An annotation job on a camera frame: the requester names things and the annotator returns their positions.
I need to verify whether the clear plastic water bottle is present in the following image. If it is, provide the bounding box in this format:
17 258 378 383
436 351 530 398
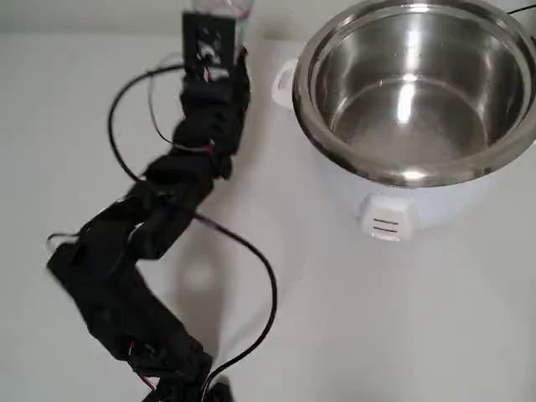
190 0 257 45

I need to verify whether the stainless steel inner pot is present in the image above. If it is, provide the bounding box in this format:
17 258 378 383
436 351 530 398
291 0 536 188

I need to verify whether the white rice cooker housing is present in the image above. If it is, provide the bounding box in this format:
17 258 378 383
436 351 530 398
271 58 502 243

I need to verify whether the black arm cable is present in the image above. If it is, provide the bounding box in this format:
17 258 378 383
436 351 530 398
107 64 186 183
193 212 279 402

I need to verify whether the black gripper camera module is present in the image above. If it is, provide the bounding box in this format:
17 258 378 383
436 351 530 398
181 11 239 84

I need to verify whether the thin black cable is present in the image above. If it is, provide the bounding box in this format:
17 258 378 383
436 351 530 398
507 1 536 16

